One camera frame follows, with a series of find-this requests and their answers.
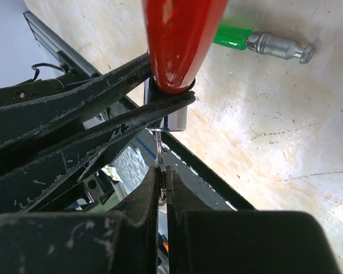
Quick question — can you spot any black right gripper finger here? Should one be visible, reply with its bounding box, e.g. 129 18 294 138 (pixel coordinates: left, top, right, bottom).
0 91 196 213
0 53 151 150

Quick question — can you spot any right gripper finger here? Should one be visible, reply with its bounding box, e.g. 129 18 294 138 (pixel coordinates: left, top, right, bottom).
166 167 340 273
0 167 159 273

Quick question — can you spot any silver key bunch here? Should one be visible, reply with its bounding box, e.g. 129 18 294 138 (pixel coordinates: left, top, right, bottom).
155 131 167 206

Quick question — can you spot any red cable lock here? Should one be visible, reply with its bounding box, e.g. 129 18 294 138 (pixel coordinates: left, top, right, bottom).
141 0 229 132

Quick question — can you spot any green cable lock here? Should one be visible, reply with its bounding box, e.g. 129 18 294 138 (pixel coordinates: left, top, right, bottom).
213 25 316 65

